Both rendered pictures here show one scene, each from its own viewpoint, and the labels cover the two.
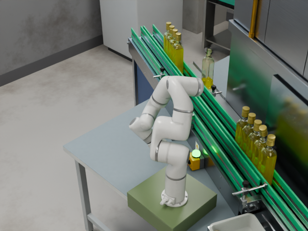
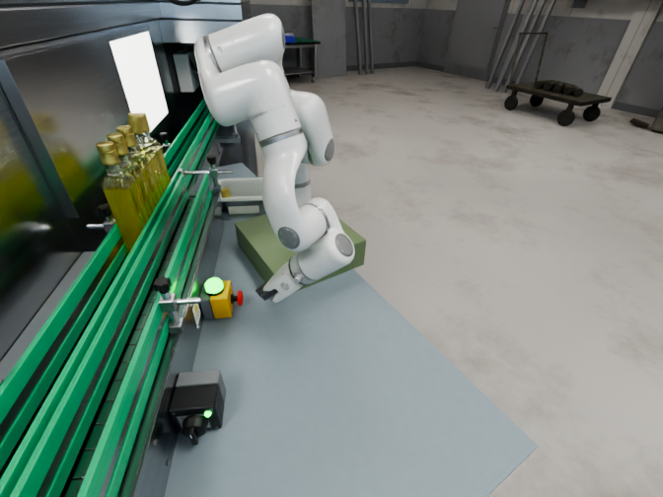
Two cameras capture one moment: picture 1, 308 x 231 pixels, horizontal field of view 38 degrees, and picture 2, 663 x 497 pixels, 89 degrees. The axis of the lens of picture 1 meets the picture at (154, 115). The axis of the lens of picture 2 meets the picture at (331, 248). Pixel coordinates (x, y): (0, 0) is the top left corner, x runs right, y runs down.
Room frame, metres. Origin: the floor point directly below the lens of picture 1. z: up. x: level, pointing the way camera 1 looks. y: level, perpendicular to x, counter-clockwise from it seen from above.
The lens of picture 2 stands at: (2.38, 0.17, 1.43)
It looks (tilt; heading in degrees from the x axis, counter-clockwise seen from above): 36 degrees down; 190
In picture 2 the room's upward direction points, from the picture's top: 2 degrees clockwise
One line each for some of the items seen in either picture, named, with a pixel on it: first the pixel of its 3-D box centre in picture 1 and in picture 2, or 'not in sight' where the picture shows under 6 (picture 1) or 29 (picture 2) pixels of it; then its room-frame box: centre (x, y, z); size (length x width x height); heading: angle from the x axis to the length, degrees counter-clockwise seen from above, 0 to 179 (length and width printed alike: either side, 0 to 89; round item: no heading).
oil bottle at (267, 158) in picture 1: (266, 166); (156, 175); (1.54, -0.51, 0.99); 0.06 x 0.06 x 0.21; 20
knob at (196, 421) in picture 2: not in sight; (193, 430); (2.13, -0.11, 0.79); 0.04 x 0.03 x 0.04; 109
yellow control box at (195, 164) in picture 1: (195, 161); (218, 300); (1.81, -0.22, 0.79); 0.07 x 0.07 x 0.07; 19
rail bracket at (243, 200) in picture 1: (249, 190); (206, 175); (1.43, -0.42, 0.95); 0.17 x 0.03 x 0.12; 109
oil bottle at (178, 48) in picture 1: (178, 53); not in sight; (2.58, -0.16, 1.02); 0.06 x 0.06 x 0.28; 19
